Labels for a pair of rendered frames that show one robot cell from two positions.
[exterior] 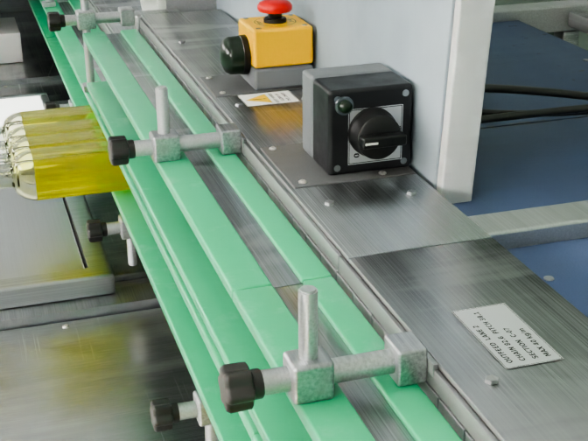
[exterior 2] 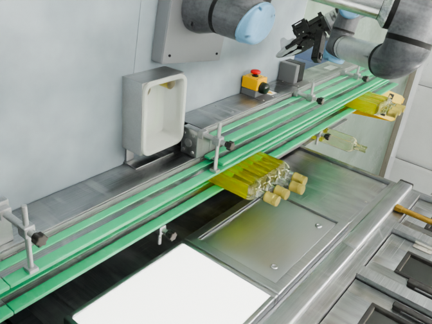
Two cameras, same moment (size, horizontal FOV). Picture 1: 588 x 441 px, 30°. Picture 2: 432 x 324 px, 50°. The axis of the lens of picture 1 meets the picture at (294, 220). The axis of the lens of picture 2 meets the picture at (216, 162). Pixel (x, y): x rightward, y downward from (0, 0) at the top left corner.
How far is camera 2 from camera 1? 273 cm
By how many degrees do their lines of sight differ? 108
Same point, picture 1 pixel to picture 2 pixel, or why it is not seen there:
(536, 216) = not seen: hidden behind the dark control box
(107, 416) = (310, 173)
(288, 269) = (330, 84)
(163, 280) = (293, 143)
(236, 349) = (334, 102)
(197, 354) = (313, 132)
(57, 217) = (241, 215)
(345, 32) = (264, 65)
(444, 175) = not seen: hidden behind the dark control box
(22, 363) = (310, 195)
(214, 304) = (326, 107)
